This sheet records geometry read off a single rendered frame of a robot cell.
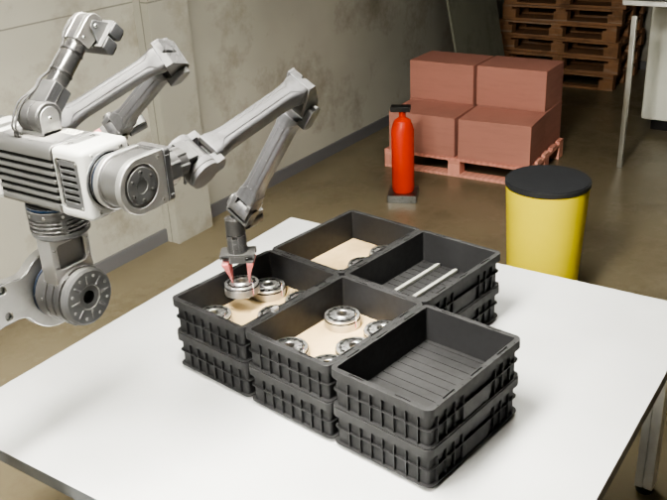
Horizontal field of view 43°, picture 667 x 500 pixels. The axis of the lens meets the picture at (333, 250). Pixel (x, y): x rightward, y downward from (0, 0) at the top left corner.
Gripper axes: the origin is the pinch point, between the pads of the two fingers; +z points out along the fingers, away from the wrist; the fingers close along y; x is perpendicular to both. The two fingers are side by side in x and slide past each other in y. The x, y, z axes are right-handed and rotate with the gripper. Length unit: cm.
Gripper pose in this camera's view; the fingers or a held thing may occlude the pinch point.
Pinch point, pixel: (240, 279)
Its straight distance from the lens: 252.7
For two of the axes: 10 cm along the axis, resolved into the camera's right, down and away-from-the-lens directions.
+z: 0.6, 9.2, 3.9
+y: -10.0, 0.5, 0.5
